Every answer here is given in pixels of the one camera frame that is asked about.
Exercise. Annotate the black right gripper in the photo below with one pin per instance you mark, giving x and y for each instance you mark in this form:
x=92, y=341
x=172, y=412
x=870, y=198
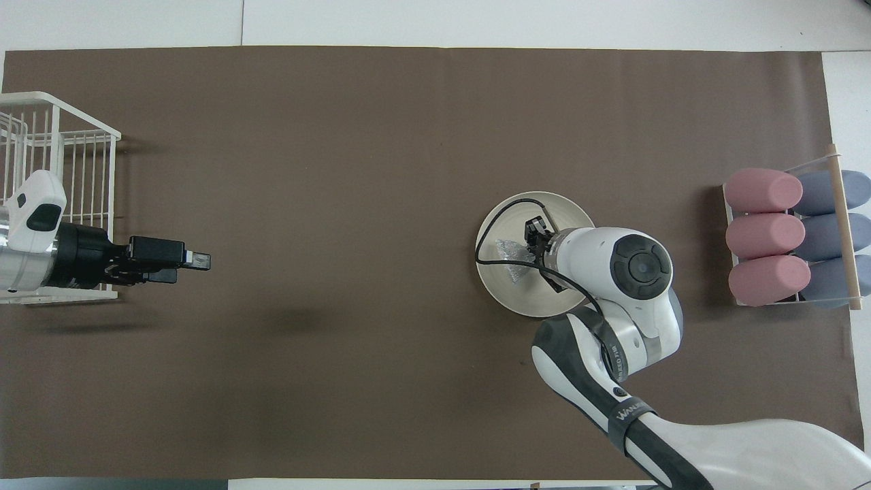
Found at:
x=544, y=248

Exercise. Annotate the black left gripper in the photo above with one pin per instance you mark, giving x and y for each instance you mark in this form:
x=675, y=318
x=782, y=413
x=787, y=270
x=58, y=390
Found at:
x=81, y=258

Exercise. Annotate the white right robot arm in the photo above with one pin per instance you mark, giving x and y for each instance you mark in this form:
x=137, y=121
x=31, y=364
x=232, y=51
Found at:
x=633, y=272

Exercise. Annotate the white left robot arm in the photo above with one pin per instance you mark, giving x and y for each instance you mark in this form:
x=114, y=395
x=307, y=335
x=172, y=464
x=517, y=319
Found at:
x=30, y=224

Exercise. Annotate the cream round plate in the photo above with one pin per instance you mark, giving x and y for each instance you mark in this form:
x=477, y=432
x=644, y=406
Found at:
x=531, y=299

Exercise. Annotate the brown table mat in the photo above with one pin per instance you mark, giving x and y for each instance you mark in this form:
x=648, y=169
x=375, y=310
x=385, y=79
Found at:
x=306, y=170

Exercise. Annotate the pink plastic cup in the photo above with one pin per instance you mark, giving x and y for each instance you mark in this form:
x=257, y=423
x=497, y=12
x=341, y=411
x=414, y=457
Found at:
x=762, y=189
x=769, y=280
x=765, y=235

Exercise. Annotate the rack of pink blue rolls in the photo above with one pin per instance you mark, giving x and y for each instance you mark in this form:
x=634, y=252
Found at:
x=846, y=231

